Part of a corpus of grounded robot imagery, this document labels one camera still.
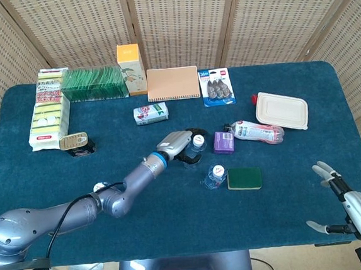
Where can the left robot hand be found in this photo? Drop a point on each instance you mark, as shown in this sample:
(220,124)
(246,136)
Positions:
(174,141)

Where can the clear water bottle white cap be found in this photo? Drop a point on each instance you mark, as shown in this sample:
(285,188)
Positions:
(198,140)
(218,171)
(99,186)

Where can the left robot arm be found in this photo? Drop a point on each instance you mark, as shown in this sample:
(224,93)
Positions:
(140,176)

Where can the white green small packet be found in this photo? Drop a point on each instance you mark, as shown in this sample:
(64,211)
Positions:
(150,114)

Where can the purple drink carton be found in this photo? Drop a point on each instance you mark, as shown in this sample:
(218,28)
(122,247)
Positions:
(223,142)

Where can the orange spiral notebook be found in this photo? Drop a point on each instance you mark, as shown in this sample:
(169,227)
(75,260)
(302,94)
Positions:
(173,83)

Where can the blue correction tape blister pack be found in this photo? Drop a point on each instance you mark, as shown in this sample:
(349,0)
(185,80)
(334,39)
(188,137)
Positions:
(216,87)

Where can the green yellow scrub sponge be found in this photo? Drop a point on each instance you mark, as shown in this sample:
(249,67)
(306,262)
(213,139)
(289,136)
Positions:
(244,177)

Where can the tall orange fruit-print carton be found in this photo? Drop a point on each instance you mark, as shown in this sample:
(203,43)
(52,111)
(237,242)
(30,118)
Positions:
(132,73)

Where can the pink white refill pouch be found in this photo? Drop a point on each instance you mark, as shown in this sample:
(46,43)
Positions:
(256,131)

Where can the small red object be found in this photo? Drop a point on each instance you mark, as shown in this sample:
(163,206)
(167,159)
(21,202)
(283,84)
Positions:
(254,99)

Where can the blue table cloth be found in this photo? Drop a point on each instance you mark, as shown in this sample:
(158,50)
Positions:
(145,233)

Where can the clear box green sachets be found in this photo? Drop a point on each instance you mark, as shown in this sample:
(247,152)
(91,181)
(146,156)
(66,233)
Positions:
(94,84)

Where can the black tin gold lid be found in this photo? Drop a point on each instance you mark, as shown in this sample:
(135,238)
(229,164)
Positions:
(73,141)

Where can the beige lidded food container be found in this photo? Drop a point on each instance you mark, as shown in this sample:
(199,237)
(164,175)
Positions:
(281,110)

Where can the woven wooden folding screen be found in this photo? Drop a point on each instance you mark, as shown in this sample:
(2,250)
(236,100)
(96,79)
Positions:
(183,21)

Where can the yellow sponge multipack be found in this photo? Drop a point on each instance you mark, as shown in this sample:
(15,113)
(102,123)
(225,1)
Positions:
(48,121)

